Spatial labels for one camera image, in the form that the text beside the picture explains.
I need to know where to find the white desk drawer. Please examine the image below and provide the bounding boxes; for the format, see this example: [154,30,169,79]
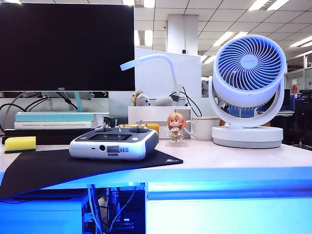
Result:
[145,181,312,234]

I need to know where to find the black monitor cable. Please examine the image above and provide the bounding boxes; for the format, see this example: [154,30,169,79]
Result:
[55,91,78,111]

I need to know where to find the white grey remote controller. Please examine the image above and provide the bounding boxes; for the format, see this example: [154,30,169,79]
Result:
[69,118,160,161]

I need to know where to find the small white background fan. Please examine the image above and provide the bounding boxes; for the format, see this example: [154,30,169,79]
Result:
[201,79,210,98]

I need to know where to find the black AOC computer monitor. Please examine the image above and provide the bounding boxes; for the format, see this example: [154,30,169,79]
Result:
[0,2,136,92]

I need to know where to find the yellow rectangular block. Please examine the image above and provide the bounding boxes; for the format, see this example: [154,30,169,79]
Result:
[118,123,160,135]

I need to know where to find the orange-haired anime figurine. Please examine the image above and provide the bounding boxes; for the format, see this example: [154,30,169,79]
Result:
[165,113,189,147]

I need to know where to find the white book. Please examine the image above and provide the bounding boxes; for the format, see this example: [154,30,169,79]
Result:
[14,121,94,129]

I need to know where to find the teal book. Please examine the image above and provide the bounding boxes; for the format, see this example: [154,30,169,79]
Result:
[15,114,95,122]

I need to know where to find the yellow cleaning sponge green base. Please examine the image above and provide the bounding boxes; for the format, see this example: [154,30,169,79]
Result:
[4,136,37,155]

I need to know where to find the black mouse pad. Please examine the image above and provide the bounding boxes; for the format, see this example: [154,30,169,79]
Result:
[0,148,184,198]

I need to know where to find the white gooseneck desk lamp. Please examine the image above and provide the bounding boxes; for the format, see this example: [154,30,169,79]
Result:
[119,54,187,100]

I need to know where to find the white cable bundle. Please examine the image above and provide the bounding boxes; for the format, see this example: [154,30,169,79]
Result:
[86,184,103,234]

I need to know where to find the black open computer chassis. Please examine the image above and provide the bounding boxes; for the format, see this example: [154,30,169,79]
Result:
[106,186,146,234]

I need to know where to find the white computer tower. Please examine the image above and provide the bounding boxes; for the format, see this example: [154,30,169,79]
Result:
[0,190,89,234]

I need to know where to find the black office chair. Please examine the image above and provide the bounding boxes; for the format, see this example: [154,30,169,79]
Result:
[291,98,312,147]

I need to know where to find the grey rounded plush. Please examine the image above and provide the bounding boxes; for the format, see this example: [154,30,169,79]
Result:
[154,96,174,107]

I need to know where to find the black lamp cable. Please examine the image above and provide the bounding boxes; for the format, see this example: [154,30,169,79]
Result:
[169,85,203,117]

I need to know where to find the white round desk fan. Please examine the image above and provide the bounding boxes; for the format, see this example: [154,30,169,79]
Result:
[208,34,288,149]

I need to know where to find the white mug wooden lid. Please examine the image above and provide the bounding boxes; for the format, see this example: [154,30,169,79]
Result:
[186,117,221,141]

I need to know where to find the white desk organizer box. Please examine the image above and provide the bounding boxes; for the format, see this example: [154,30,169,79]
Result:
[127,105,192,128]

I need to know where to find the white partition panel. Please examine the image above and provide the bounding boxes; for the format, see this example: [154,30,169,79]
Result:
[135,47,202,98]

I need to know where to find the beige plush toy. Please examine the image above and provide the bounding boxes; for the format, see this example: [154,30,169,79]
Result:
[131,89,151,107]

